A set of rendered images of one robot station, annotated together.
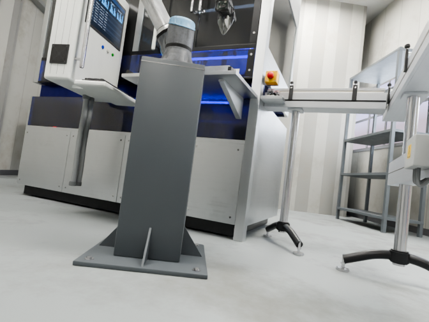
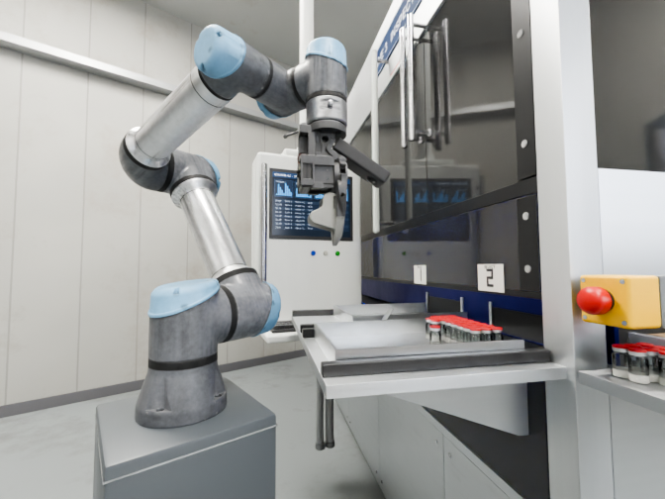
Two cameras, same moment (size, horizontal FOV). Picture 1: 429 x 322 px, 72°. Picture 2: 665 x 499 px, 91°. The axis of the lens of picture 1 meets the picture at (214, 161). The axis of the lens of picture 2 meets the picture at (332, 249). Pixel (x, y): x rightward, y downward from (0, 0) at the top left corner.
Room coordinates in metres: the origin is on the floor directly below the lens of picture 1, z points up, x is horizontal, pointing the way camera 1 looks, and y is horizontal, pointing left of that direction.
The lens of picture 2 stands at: (1.14, -0.44, 1.04)
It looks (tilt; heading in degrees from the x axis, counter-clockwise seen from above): 3 degrees up; 56
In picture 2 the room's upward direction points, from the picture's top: straight up
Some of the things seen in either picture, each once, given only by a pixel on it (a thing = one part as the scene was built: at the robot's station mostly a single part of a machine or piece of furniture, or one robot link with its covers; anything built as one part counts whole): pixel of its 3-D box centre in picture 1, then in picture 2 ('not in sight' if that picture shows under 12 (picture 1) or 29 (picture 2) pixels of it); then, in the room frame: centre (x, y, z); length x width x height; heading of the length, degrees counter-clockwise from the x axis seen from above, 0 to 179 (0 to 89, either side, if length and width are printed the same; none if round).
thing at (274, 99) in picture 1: (273, 100); (661, 388); (1.80, -0.31, 0.87); 0.14 x 0.13 x 0.02; 157
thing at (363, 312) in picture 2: not in sight; (394, 314); (1.89, 0.30, 0.90); 0.34 x 0.26 x 0.04; 157
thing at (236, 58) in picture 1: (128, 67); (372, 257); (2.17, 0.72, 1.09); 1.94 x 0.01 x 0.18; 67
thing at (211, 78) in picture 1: (194, 88); (393, 334); (1.76, 0.18, 0.87); 0.70 x 0.48 x 0.02; 67
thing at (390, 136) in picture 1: (380, 145); not in sight; (3.72, -2.06, 1.02); 1.07 x 0.45 x 2.05; 3
